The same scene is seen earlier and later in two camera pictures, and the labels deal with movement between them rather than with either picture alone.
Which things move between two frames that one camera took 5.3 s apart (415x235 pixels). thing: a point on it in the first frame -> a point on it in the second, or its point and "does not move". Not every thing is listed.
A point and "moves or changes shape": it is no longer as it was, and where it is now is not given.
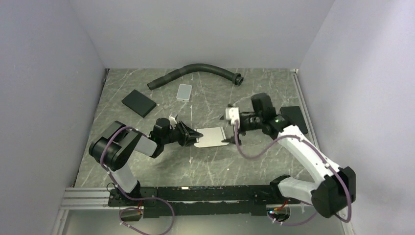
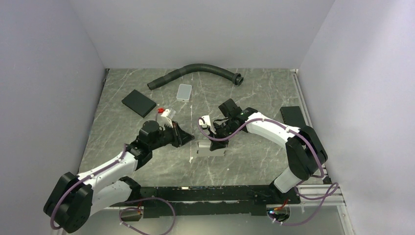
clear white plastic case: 184,92 does not move
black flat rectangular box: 139,103 does not move
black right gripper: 231,139 -> 216,144
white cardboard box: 212,136 moves or changes shape
